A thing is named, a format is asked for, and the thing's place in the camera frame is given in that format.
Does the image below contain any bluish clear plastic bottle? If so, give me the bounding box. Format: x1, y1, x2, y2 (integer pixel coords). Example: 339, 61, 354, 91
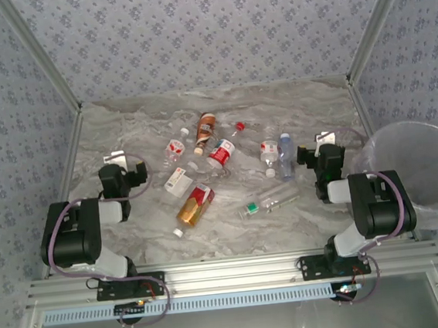
275, 131, 299, 183

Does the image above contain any small bottle red print label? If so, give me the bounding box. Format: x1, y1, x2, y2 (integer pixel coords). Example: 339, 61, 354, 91
160, 127, 195, 170

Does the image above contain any clear plastic bin with liner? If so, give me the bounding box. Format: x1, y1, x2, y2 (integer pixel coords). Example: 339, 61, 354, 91
348, 117, 438, 238

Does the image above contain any clear bottle red white label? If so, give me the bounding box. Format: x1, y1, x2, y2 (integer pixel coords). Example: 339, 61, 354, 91
256, 124, 282, 179

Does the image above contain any clear bottle green cap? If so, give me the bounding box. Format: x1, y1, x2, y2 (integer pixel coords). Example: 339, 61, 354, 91
236, 184, 303, 221

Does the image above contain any amber drink bottle red label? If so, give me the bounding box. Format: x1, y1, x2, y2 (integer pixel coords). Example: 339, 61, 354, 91
168, 182, 220, 240

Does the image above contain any small clear bottle red cap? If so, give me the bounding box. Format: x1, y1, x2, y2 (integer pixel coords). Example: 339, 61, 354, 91
229, 120, 249, 140

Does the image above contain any brown label plastic bottle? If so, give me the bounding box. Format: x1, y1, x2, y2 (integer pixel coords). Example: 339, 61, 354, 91
189, 111, 221, 158

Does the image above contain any small black circuit board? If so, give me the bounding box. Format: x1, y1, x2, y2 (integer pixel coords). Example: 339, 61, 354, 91
332, 281, 363, 303
113, 299, 147, 316

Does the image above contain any aluminium front beam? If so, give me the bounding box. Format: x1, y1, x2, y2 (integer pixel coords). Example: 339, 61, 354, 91
22, 236, 438, 312

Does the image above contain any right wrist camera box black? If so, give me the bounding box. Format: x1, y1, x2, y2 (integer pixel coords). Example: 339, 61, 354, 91
295, 144, 320, 171

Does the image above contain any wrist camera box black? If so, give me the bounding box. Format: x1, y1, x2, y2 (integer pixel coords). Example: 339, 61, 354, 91
295, 144, 320, 171
127, 161, 151, 190

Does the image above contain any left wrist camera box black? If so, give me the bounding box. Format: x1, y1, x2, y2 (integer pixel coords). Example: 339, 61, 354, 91
127, 161, 151, 190

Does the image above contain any aluminium table side rail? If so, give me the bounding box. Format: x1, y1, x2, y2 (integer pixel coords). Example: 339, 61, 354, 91
25, 103, 101, 281
344, 73, 376, 140

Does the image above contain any thin red black wire pair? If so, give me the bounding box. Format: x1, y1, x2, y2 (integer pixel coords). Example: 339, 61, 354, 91
141, 280, 160, 304
350, 264, 368, 289

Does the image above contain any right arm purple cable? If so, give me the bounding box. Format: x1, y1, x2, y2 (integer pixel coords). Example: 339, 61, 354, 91
321, 120, 426, 307

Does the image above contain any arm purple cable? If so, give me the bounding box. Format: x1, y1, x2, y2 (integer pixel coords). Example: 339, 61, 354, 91
37, 148, 175, 328
321, 120, 426, 307

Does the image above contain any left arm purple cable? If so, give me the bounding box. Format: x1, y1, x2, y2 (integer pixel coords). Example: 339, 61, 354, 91
37, 148, 175, 328

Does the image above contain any slotted pale blue cable duct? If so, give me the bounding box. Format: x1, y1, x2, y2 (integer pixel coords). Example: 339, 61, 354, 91
41, 281, 338, 328

